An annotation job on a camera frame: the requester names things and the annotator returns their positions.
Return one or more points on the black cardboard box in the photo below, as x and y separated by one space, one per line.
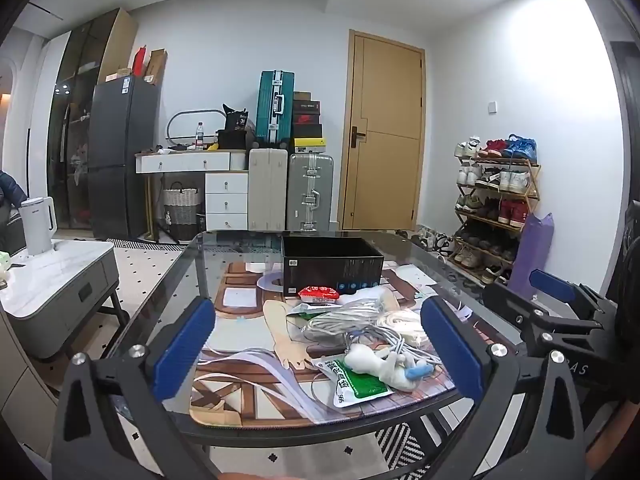
325 270

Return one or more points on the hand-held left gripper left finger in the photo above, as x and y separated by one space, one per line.
184 347

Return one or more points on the wooden door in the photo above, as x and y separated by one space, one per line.
385 135

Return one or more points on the stack of shoe boxes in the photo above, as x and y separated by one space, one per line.
307 122

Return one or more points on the small green toy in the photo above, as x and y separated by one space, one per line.
4 262

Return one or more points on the green and white packet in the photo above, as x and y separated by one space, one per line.
360 387

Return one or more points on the silver suitcase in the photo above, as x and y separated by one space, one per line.
310 192

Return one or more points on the white desk with drawers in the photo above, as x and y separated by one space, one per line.
190 161

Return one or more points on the white green-trimmed packet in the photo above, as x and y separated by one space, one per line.
297 317

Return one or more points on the shoe rack with shoes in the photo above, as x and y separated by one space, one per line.
510 180

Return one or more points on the long brown cardboard box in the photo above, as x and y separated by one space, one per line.
156 67

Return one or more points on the dark grey refrigerator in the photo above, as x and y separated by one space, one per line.
120 160

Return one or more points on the red cardboard box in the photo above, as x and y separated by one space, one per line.
139 62

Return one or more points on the grey marble-top side table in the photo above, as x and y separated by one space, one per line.
55 300

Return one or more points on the clear water bottle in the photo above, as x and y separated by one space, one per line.
200 137

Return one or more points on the glass top table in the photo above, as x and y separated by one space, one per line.
165 305

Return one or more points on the small flat cardboard box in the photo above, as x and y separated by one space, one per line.
117 76

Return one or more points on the wooden shoe rack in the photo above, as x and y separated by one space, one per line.
532 200

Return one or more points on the black bag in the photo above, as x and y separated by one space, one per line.
234 127

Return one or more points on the printed desk mat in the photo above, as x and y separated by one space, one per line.
240 400

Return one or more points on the teal suitcase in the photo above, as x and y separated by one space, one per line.
275 110

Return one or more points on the purple yoga mat bag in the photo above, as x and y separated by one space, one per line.
532 255

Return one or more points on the oval mirror frame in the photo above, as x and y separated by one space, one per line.
172 122

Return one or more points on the woven laundry basket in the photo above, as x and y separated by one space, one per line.
181 205

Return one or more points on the black and white slippers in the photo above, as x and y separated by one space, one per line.
435 240

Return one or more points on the person's right forearm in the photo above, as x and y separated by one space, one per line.
617 435

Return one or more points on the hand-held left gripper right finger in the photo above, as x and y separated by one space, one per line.
450 355

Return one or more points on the white plush toy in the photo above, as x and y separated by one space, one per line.
365 360

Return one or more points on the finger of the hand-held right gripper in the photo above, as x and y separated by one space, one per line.
510 305
552 285

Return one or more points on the red and white packet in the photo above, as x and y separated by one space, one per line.
317 294

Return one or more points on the white electric kettle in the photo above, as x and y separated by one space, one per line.
36 227

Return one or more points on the beige suitcase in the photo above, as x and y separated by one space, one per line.
267 190

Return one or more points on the dark blue jacket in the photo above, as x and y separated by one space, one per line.
11 190

